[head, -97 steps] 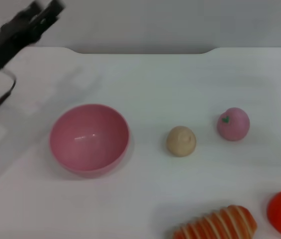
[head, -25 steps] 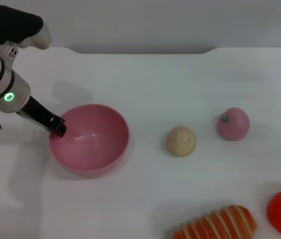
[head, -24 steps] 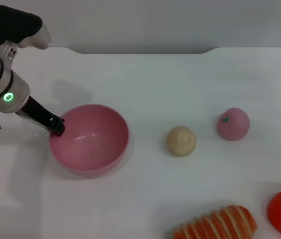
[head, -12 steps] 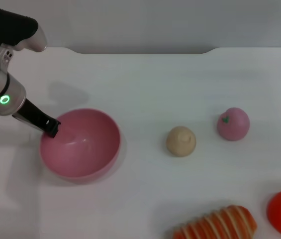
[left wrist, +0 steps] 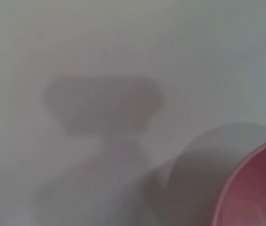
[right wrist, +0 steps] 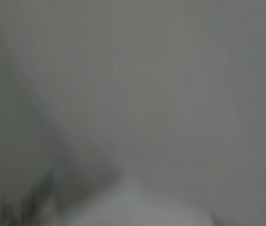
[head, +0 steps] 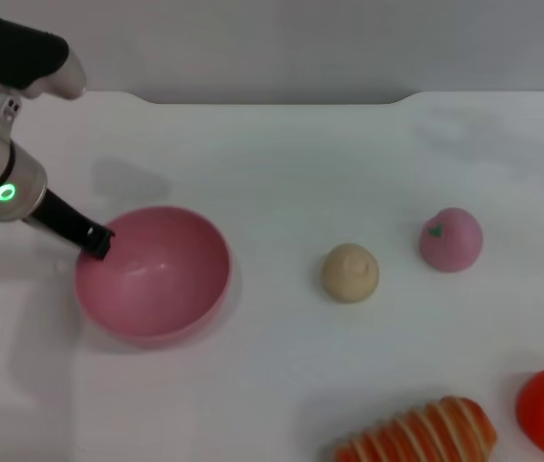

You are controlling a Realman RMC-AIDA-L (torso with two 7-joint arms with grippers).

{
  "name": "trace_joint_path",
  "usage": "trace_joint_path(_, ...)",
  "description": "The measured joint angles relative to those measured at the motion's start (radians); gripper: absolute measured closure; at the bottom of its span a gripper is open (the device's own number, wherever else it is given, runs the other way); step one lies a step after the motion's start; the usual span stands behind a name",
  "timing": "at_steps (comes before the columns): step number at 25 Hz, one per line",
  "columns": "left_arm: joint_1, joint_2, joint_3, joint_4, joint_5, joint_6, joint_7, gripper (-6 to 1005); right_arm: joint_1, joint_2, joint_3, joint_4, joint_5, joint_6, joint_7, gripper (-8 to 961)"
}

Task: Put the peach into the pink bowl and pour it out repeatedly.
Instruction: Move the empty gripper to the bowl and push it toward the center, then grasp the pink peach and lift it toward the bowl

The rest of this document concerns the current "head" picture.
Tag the orange white striped toy bread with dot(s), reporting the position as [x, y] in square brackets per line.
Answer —
[425, 433]

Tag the pink plastic bowl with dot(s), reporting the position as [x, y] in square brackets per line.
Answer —
[156, 279]

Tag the pink toy peach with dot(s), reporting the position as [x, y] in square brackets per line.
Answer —
[451, 240]

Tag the beige toy bun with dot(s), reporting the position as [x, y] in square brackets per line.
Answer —
[350, 273]

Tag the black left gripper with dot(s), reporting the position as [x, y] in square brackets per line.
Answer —
[59, 216]

